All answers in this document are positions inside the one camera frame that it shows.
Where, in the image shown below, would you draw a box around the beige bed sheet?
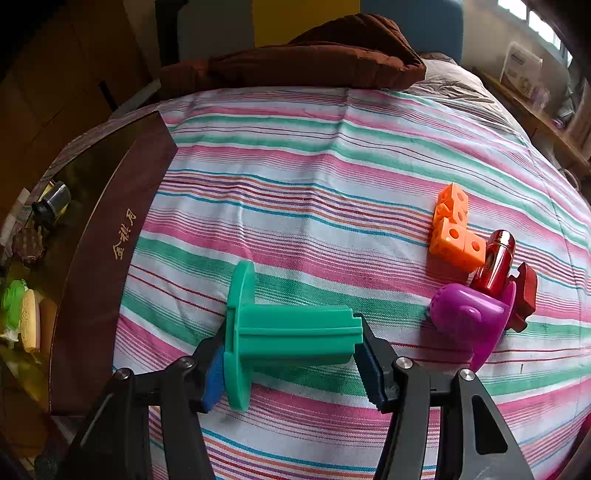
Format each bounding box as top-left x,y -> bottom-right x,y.
406,52 -> 522,134

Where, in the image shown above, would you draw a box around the grey yellow blue headboard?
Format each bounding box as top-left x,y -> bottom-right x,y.
178,0 -> 464,63

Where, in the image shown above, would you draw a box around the brown quilt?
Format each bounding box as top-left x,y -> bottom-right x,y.
159,13 -> 426,100

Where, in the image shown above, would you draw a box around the white chair armrest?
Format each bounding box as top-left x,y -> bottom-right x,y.
113,78 -> 162,118

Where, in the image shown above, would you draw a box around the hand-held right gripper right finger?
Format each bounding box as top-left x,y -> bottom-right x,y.
353,316 -> 536,480

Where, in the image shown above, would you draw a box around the wooden side desk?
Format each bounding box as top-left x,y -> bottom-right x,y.
475,69 -> 591,176

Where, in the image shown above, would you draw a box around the green plastic spool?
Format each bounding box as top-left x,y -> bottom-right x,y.
223,261 -> 365,411

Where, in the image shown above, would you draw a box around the black and silver cylinder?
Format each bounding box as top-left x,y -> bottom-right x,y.
31,181 -> 72,227

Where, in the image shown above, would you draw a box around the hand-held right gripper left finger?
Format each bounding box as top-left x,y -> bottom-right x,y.
55,320 -> 228,480

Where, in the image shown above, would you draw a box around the light green toy gear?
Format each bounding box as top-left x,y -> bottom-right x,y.
0,279 -> 28,340

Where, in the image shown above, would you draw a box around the gold-lined square tin box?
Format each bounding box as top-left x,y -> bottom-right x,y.
0,108 -> 178,467

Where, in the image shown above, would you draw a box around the beige oval toy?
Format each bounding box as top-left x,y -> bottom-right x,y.
18,288 -> 42,354

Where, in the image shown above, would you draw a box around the white carton box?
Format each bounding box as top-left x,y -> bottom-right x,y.
500,41 -> 544,97

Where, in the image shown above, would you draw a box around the red metallic tube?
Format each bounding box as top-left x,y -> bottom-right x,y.
471,230 -> 515,298

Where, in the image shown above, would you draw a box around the window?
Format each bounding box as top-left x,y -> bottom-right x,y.
496,0 -> 573,61

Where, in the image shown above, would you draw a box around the orange cube block toy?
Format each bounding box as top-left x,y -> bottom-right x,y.
428,182 -> 488,273

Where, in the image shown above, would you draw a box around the purple plastic toy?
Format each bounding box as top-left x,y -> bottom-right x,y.
431,282 -> 517,370

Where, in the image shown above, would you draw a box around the wooden wardrobe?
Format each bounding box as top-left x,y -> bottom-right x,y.
0,0 -> 160,217

